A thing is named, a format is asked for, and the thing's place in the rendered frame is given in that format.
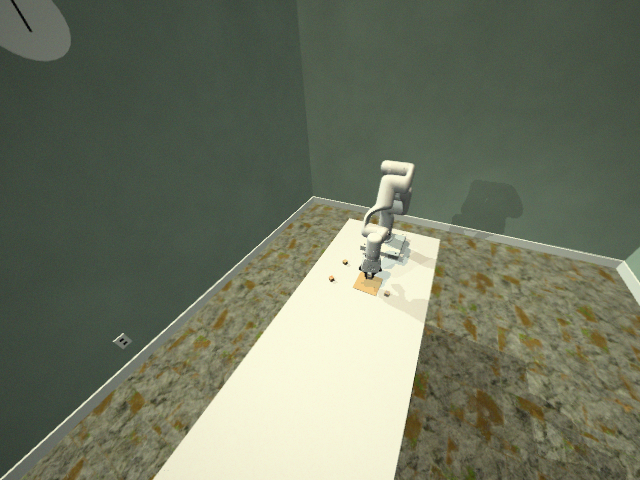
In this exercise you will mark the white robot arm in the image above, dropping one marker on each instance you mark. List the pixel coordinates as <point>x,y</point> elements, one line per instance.
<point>391,186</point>

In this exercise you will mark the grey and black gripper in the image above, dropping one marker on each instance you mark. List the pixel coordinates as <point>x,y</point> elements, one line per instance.
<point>370,266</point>

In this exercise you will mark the tan flat mat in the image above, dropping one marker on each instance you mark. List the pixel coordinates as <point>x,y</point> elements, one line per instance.
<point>368,286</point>

